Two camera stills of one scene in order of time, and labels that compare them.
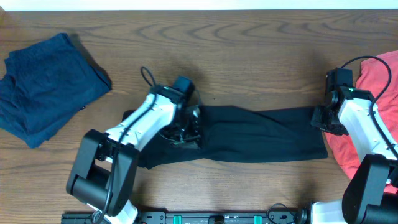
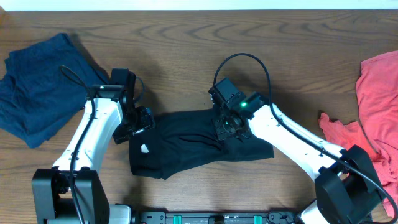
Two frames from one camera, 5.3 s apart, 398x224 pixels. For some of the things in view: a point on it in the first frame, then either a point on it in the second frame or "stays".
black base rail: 170,218 stays
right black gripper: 316,121 → 221,133
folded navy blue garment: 46,82 stays
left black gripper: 189,131 → 128,134
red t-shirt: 378,74 stays
